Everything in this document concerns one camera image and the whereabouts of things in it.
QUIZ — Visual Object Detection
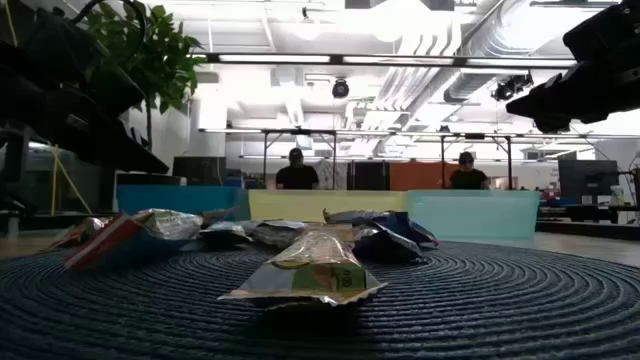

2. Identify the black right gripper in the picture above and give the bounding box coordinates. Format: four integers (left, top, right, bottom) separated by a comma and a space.
505, 47, 640, 134

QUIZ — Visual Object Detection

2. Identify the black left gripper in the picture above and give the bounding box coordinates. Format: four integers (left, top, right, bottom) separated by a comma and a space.
0, 42, 170, 175

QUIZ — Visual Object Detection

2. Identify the silver blue granola bar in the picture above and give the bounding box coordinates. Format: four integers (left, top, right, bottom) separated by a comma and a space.
198, 221, 254, 247

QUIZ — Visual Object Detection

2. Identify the orange green granola bar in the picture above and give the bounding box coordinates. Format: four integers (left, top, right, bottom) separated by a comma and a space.
218, 229, 389, 307

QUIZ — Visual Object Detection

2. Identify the black plant pot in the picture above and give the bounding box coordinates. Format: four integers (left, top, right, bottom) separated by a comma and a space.
115, 172, 175, 187

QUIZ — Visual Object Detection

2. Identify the black ceiling spotlight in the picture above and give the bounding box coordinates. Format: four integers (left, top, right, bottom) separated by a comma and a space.
492, 72, 535, 102

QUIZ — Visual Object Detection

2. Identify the black computer monitor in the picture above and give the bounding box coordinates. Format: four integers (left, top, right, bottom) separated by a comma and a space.
172, 156, 227, 186
558, 159, 620, 204

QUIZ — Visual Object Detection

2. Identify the blue plastic bin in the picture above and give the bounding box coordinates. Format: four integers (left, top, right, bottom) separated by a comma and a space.
117, 184, 251, 222

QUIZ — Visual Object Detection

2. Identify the green leafy plant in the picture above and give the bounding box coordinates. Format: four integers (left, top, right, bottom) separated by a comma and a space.
84, 0, 207, 176

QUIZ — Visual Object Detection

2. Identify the person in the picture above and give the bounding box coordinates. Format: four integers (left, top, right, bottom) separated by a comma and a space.
449, 151, 490, 190
275, 147, 320, 190

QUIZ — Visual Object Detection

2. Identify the dark background desk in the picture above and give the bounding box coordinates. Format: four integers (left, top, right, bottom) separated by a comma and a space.
537, 202, 640, 241

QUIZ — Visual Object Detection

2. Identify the teal plastic bin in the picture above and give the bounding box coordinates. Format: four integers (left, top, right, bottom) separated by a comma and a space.
405, 189, 541, 240

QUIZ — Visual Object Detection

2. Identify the orange partition panel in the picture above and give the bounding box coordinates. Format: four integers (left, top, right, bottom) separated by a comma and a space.
388, 162, 459, 191

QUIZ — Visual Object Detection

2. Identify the long ceiling light bar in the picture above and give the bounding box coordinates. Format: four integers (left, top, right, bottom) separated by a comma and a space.
192, 52, 579, 70

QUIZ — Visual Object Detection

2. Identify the yellow plastic bin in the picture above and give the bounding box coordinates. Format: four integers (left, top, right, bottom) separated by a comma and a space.
248, 189, 409, 224

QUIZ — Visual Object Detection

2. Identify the round dark blue woven placemat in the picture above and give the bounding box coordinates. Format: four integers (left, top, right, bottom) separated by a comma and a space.
0, 239, 640, 360

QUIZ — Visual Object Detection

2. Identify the yellow hanging strap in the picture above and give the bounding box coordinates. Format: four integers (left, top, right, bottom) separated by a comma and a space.
48, 144, 94, 216

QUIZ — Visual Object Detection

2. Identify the black workstation frame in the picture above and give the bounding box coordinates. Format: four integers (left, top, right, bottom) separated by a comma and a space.
259, 128, 339, 190
439, 132, 514, 190

